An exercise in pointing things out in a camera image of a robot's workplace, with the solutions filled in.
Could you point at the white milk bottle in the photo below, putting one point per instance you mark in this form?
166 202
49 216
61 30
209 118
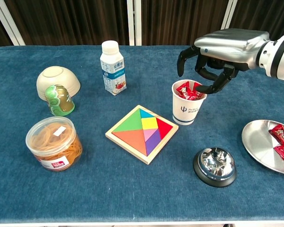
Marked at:
113 71

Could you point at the pink small tangram triangle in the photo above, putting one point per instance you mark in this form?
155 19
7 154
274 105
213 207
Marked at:
148 133

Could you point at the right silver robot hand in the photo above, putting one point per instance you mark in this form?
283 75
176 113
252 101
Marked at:
232 45

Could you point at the red tangram triangle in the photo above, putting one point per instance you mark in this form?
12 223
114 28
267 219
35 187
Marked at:
163 127

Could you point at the blue small tangram triangle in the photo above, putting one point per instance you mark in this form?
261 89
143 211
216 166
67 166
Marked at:
144 114

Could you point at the round steel plate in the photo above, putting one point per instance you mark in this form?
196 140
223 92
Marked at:
258 137

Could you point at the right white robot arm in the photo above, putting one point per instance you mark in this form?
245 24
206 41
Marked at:
281 59

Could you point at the green large tangram triangle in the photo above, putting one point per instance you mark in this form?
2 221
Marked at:
131 124

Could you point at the orange large tangram triangle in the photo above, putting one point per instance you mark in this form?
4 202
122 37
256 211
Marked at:
135 139

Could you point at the wooden tangram tray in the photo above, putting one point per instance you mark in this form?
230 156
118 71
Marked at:
123 144

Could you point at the purple tangram parallelogram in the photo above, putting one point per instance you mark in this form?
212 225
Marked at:
152 143

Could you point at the beige upturned bowl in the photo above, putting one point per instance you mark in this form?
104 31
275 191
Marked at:
61 75

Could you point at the white partition frame post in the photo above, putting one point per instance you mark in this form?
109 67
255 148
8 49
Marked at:
13 32
130 23
229 11
138 23

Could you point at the blue table cloth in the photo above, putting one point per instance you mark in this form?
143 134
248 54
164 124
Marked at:
132 189

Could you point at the white paper cup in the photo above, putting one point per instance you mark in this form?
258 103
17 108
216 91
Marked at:
188 111

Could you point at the patterned ceramic cup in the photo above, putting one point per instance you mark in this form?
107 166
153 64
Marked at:
53 144

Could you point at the yellow tangram square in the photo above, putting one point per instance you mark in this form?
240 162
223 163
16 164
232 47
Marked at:
149 123

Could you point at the green glass ball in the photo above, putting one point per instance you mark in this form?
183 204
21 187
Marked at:
60 100

